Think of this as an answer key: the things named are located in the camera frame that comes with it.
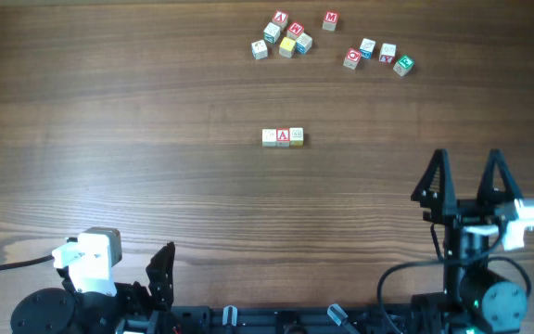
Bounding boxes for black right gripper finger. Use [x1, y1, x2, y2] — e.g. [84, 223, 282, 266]
[477, 148, 523, 206]
[411, 148, 457, 218]

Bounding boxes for yellow edged B block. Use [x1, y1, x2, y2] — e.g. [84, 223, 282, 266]
[289, 127, 304, 147]

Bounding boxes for red A letter block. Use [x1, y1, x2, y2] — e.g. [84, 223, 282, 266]
[275, 128, 290, 148]

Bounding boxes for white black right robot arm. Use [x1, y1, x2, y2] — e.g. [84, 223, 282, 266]
[407, 149, 534, 333]

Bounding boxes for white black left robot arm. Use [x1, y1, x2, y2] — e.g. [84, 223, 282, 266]
[10, 242, 181, 334]

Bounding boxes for green E letter block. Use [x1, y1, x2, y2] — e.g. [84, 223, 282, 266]
[393, 55, 414, 76]

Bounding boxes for red X letter block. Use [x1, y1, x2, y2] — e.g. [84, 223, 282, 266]
[379, 43, 397, 63]

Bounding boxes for red Q letter block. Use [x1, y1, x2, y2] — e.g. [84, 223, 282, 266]
[343, 48, 362, 70]

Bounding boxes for blue edged wooden block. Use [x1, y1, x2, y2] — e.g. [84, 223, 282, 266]
[359, 38, 375, 59]

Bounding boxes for blue edged picture block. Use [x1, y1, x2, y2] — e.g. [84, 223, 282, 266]
[296, 32, 313, 55]

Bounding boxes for red M letter block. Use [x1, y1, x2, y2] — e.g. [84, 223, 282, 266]
[322, 11, 339, 32]

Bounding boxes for yellow wooden block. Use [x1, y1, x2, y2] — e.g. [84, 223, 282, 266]
[279, 37, 296, 58]

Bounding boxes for red W letter block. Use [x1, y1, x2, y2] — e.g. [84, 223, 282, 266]
[286, 21, 305, 40]

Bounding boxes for green edged picture block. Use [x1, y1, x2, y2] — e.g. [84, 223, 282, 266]
[263, 22, 281, 44]

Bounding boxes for red V letter block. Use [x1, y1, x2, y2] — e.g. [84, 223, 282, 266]
[272, 10, 289, 30]

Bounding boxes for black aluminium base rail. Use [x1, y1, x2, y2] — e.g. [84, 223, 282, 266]
[108, 303, 435, 334]

